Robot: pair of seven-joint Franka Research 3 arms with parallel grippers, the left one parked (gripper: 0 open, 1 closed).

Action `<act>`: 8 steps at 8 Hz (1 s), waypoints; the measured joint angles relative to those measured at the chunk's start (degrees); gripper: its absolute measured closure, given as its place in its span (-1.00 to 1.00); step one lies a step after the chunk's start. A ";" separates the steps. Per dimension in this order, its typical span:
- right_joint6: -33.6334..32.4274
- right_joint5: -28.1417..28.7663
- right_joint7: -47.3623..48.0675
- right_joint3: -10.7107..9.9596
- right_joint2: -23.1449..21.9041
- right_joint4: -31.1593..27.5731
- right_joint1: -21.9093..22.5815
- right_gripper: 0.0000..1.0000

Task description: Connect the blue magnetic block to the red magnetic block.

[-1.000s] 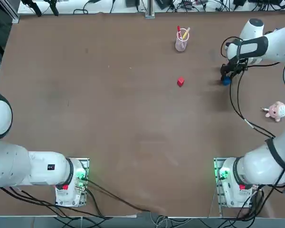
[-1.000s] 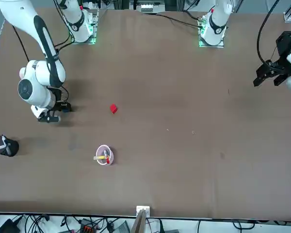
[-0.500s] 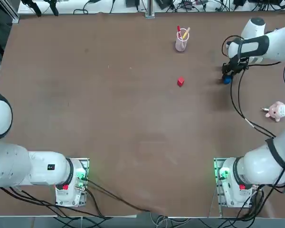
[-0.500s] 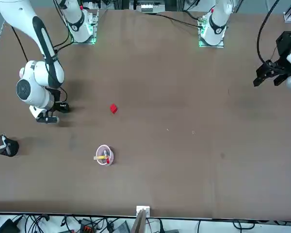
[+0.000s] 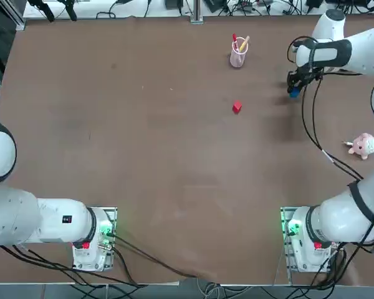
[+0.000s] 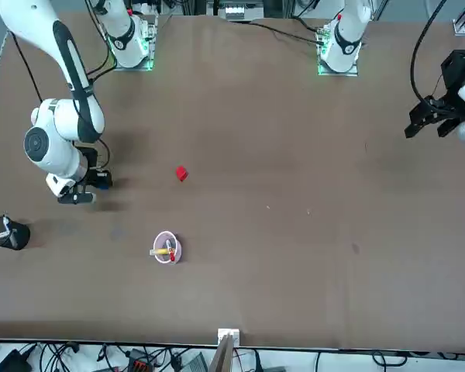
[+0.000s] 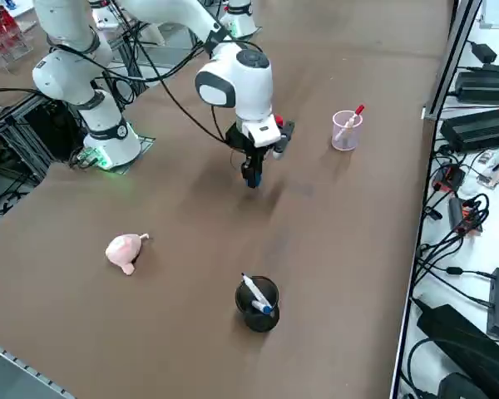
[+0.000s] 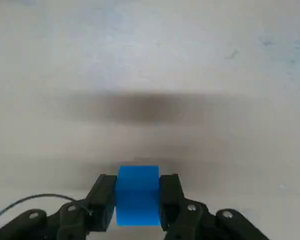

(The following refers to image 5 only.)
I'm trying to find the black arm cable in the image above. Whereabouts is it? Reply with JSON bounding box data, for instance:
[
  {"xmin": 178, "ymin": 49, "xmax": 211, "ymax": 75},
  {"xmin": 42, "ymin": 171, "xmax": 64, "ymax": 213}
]
[{"xmin": 288, "ymin": 36, "xmax": 365, "ymax": 183}]

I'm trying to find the clear pink pen cup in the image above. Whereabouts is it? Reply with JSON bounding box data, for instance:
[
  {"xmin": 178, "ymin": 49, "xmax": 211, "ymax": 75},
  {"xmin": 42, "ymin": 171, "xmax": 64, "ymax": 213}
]
[{"xmin": 229, "ymin": 36, "xmax": 247, "ymax": 69}]

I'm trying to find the aluminium frame post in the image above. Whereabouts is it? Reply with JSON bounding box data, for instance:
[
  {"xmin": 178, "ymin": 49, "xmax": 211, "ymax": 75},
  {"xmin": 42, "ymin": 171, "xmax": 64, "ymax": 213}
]
[
  {"xmin": 11, "ymin": 0, "xmax": 27, "ymax": 31},
  {"xmin": 189, "ymin": 0, "xmax": 204, "ymax": 24}
]

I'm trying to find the pink pig plush toy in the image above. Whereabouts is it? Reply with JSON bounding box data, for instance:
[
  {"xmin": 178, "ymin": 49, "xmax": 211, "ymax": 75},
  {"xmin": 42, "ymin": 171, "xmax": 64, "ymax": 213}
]
[{"xmin": 342, "ymin": 133, "xmax": 374, "ymax": 161}]

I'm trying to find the black stand leg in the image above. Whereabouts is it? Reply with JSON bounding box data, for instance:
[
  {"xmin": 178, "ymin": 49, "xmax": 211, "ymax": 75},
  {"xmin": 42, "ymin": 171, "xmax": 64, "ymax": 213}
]
[
  {"xmin": 60, "ymin": 0, "xmax": 77, "ymax": 21},
  {"xmin": 27, "ymin": 0, "xmax": 55, "ymax": 22}
]

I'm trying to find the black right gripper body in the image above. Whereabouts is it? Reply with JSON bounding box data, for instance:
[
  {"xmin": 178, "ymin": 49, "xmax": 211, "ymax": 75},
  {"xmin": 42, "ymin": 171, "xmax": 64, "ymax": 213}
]
[{"xmin": 287, "ymin": 67, "xmax": 324, "ymax": 82}]

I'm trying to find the black base cable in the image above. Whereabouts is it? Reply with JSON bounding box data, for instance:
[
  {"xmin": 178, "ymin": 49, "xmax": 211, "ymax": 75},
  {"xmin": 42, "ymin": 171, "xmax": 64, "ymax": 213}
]
[{"xmin": 110, "ymin": 233, "xmax": 219, "ymax": 280}]

